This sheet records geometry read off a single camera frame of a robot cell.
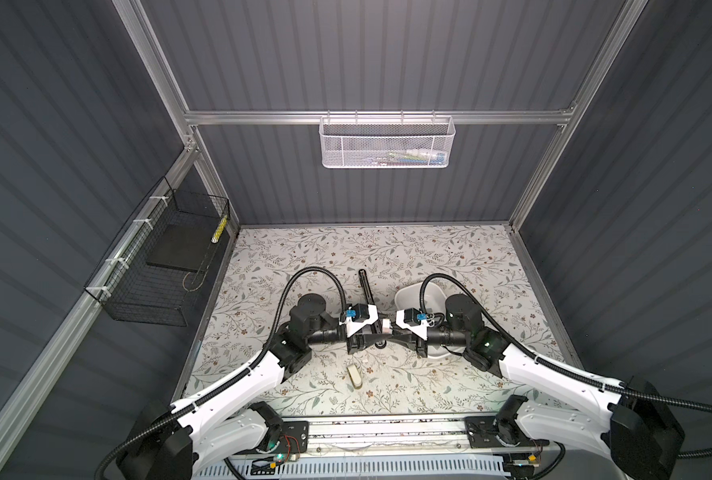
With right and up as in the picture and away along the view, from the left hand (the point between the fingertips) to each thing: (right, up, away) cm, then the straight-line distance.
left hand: (387, 322), depth 69 cm
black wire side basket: (-57, +11, +2) cm, 58 cm away
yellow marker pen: (-46, +23, +13) cm, 53 cm away
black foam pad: (-51, +18, +6) cm, 54 cm away
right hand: (+1, -3, +4) cm, 5 cm away
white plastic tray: (+9, +2, +27) cm, 29 cm away
